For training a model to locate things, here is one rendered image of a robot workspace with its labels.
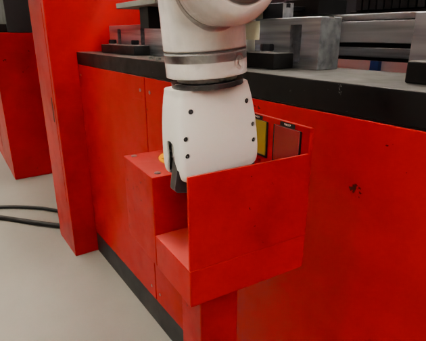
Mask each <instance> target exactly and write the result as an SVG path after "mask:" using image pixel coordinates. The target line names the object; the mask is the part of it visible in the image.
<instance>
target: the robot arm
mask: <svg viewBox="0 0 426 341"><path fill-rule="evenodd" d="M271 1H272V0H158V9H159V16H160V27H161V33H162V45H163V51H164V61H165V68H166V77H167V78H169V79H172V80H174V81H172V82H171V84H172V86H170V87H165V88H164V96H163V106H162V141H163V153H164V164H165V167H166V170H167V171H168V172H170V173H172V174H171V181H170V188H171V189H172V190H174V191H175V192H177V193H187V177H189V176H194V175H200V174H204V173H210V172H214V171H221V170H224V169H228V168H235V167H238V166H245V165H249V164H255V163H254V161H255V160H256V157H257V149H258V144H257V132H256V119H255V114H254V105H253V101H252V95H251V92H250V87H249V85H248V81H247V80H246V79H244V78H243V77H242V76H241V75H240V74H243V73H245V72H247V52H246V34H245V24H247V23H248V22H251V21H252V20H254V19H256V18H257V17H258V16H259V15H260V14H261V13H262V12H263V11H264V10H265V9H266V8H267V7H268V5H269V4H270V2H271Z"/></svg>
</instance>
